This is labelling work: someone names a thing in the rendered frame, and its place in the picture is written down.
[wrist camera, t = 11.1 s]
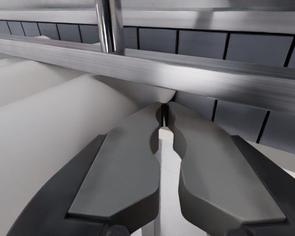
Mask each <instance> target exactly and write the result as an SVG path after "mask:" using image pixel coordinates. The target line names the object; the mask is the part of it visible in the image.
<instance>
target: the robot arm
mask: <svg viewBox="0 0 295 236"><path fill-rule="evenodd" d="M163 117H164V121H165V127H168V128H169V129H170V130H171V131H172V133H173V134H174V135H173V150H174V151H175V152H176V153H177V154H178V156H179V157H180V158H181V163H180V173H179V183H178V196H179V202H180V208H181V213H182V216H183V217H184V218H185V219H186V220H187V221H188V222H190V223H191V224H193V225H195V226H196V227H198V228H200V229H201V230H203V231H205V232H206V234H207V236H295V178H294V177H292V176H291V175H290V174H288V173H287V172H286V171H285V170H283V169H282V168H281V167H279V166H278V165H277V164H275V163H274V162H273V161H271V160H270V159H269V158H268V157H266V156H265V155H264V154H262V153H261V152H260V151H258V150H257V149H256V148H254V147H253V146H252V145H251V144H249V143H248V142H247V141H245V140H244V139H243V138H241V137H240V136H239V135H230V134H229V133H228V132H226V131H225V130H224V129H222V128H221V127H220V126H219V125H217V124H216V123H214V122H213V121H211V120H209V119H208V118H206V117H204V116H202V115H200V114H198V113H196V112H194V111H192V110H190V109H188V108H186V107H184V106H182V105H180V104H178V103H176V102H169V103H161V102H154V103H152V104H150V105H149V106H147V107H145V108H143V109H141V110H139V111H138V112H136V113H134V114H132V115H130V116H128V117H127V118H125V119H124V120H122V121H121V122H119V123H118V124H117V125H115V126H114V127H113V128H112V129H111V130H109V131H108V132H107V133H106V134H105V135H103V134H99V135H98V136H97V137H95V138H94V139H93V140H92V141H91V142H90V143H89V144H88V145H87V146H86V147H85V148H84V149H82V150H81V151H80V152H79V153H78V154H77V155H76V156H75V157H73V158H72V159H71V160H70V161H69V162H68V163H67V164H66V165H64V166H63V167H62V168H61V169H60V170H59V171H58V172H57V173H55V174H54V175H53V176H52V177H51V178H50V179H49V180H48V181H47V182H46V183H45V184H44V185H43V186H42V187H41V188H40V190H39V191H38V192H37V193H36V194H35V195H34V197H33V198H32V199H31V200H30V201H29V203H28V204H27V205H26V207H25V208H24V209H23V210H22V212H21V213H20V215H19V216H18V217H17V219H16V220H15V222H14V223H13V225H12V227H11V228H10V230H9V231H8V233H7V235H6V236H131V234H132V233H133V232H135V231H137V230H138V229H140V228H142V227H143V226H145V225H147V224H148V223H150V222H151V221H153V220H154V219H155V218H156V217H157V216H158V213H159V181H160V164H159V161H158V160H157V159H156V158H155V156H154V155H155V153H156V152H157V151H158V149H159V130H160V128H161V127H163Z"/></svg>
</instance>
